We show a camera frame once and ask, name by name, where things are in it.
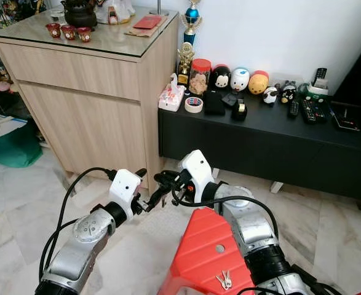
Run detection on clear jar red lid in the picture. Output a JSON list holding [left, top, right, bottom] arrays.
[[189, 58, 212, 96]]

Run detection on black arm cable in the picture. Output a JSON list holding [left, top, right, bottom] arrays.
[[38, 166, 121, 283], [171, 184, 280, 242]]

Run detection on black tape dispenser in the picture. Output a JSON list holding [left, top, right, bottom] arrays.
[[231, 98, 249, 121]]

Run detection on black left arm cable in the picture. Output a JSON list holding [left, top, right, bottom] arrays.
[[38, 166, 121, 283]]

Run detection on light wood cabinet glass top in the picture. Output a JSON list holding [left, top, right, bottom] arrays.
[[0, 7, 180, 185]]

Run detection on black television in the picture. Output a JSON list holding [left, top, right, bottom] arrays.
[[333, 44, 361, 106]]

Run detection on small silver keys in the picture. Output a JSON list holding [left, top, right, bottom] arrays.
[[216, 270, 234, 292]]

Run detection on blue and gold trophy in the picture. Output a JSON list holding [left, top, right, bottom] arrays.
[[181, 0, 203, 45]]

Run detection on yellow round plush toy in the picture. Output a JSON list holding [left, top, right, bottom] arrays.
[[248, 70, 270, 95]]

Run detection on small black box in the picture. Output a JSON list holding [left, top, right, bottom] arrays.
[[221, 91, 239, 107]]

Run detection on small panda figure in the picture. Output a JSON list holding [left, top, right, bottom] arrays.
[[263, 86, 279, 105]]

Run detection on small black white figure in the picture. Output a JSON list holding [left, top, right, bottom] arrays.
[[280, 81, 298, 104]]

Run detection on dark teapot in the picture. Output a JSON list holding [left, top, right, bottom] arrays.
[[62, 0, 100, 28]]

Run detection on white tape roll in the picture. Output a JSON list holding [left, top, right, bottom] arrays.
[[184, 96, 204, 114]]

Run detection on red packet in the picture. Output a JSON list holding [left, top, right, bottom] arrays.
[[133, 15, 164, 31]]

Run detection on red plastic stool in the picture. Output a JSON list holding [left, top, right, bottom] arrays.
[[159, 206, 256, 295]]

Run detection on wide black remote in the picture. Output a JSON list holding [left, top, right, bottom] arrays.
[[302, 99, 328, 125]]

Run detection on black pouch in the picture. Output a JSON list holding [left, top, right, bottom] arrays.
[[204, 90, 226, 116]]

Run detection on slim black remote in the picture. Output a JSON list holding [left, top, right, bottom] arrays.
[[288, 100, 301, 119]]

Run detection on white round plush toy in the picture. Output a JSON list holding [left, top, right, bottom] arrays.
[[229, 68, 250, 93]]

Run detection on small red cup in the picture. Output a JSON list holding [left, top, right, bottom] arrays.
[[76, 26, 92, 44], [61, 25, 77, 41], [46, 23, 61, 39]]

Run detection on metal lamp base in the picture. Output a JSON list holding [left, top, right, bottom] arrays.
[[148, 0, 169, 17]]

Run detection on green bag with papers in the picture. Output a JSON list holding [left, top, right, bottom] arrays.
[[0, 112, 42, 168]]

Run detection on small gold trophy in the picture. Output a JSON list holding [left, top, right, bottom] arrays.
[[177, 42, 194, 85]]

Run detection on pink white tissue box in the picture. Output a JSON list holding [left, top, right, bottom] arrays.
[[159, 73, 186, 112]]

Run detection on dark low TV cabinet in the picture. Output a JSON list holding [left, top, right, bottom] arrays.
[[157, 91, 361, 203]]

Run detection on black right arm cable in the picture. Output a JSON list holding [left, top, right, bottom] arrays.
[[171, 184, 280, 242]]

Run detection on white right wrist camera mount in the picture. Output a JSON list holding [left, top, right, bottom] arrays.
[[179, 149, 216, 205]]

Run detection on black flat box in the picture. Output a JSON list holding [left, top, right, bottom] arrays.
[[330, 101, 361, 132]]

